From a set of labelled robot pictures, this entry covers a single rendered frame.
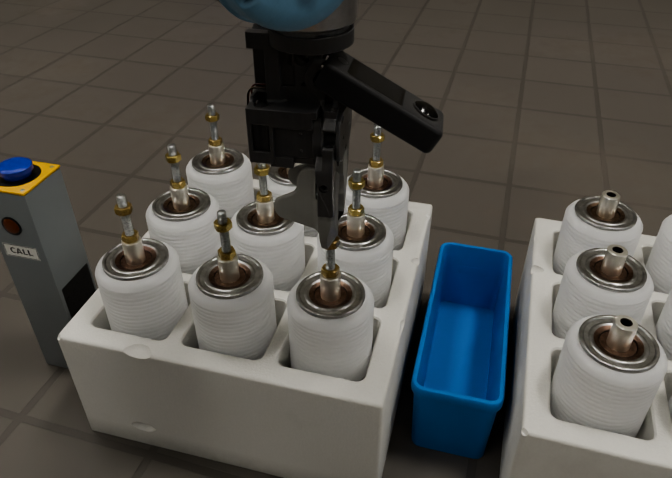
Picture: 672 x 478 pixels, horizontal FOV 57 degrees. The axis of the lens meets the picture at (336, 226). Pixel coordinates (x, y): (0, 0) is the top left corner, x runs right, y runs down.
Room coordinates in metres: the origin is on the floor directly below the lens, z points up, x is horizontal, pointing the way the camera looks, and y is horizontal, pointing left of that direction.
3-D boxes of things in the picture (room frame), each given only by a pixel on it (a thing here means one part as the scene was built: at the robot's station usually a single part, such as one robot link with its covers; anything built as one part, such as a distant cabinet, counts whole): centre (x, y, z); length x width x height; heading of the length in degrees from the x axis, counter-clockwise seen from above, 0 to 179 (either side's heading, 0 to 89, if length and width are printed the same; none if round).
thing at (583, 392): (0.42, -0.28, 0.16); 0.10 x 0.10 x 0.18
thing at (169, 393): (0.64, 0.09, 0.09); 0.39 x 0.39 x 0.18; 75
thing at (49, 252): (0.64, 0.39, 0.16); 0.07 x 0.07 x 0.31; 75
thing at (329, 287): (0.50, 0.01, 0.26); 0.02 x 0.02 x 0.03
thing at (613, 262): (0.54, -0.31, 0.26); 0.02 x 0.02 x 0.03
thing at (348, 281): (0.50, 0.01, 0.25); 0.08 x 0.08 x 0.01
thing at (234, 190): (0.79, 0.17, 0.16); 0.10 x 0.10 x 0.18
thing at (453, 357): (0.61, -0.18, 0.06); 0.30 x 0.11 x 0.12; 165
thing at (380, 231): (0.61, -0.02, 0.25); 0.08 x 0.08 x 0.01
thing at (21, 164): (0.64, 0.39, 0.32); 0.04 x 0.04 x 0.02
